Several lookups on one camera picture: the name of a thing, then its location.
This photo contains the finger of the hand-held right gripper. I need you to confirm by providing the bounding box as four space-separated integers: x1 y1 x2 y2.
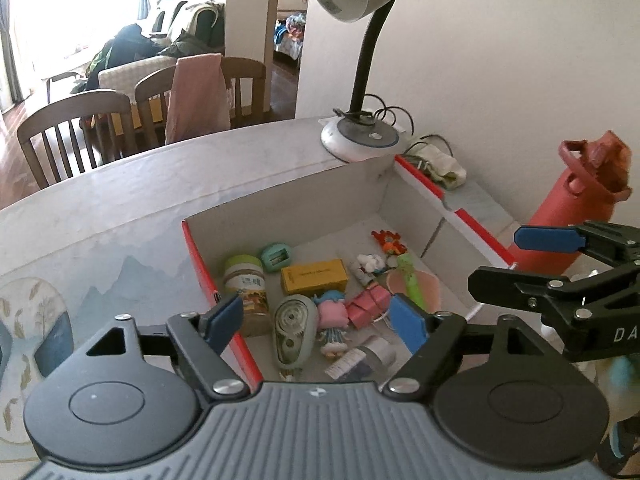
514 221 640 264
467 265 571 312

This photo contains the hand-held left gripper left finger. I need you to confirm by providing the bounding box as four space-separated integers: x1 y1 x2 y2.
80 294 251 402

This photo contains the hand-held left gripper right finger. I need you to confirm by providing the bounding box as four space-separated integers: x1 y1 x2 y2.
382 294 566 403

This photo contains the jar with green lid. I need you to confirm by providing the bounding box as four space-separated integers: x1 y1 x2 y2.
222 255 271 337

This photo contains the pink heart dish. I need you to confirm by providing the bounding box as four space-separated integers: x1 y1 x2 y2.
387 269 442 312

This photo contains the clear round bottle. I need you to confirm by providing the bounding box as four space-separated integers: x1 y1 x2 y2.
325 335 397 379

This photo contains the small white flower clip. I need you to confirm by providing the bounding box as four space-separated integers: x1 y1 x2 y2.
356 254 386 276

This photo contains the doll with teal hair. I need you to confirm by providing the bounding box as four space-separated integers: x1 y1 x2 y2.
314 290 352 359

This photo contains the teal pencil sharpener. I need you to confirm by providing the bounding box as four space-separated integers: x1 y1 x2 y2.
259 243 294 274

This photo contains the orange toy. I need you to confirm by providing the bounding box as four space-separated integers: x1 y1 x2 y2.
370 229 409 257

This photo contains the yellow box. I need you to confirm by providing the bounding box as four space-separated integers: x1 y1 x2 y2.
280 259 350 295

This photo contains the red cardboard box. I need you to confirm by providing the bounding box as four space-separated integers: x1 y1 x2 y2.
181 154 517 386

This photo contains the person's right hand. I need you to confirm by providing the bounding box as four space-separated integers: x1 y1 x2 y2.
597 355 640 461

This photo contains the red water bottle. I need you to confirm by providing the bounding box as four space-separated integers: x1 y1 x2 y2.
510 130 634 274

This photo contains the printed table mat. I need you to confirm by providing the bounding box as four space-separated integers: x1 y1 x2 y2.
0 240 226 448

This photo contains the pink cloth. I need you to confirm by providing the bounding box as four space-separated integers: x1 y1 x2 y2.
165 53 232 145

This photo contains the wooden chair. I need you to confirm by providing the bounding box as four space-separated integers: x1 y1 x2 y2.
134 56 269 147
16 89 132 192

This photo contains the dark jacket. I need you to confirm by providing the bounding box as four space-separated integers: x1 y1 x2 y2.
84 24 167 92

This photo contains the sofa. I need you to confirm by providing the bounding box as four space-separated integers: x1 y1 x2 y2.
97 0 227 92

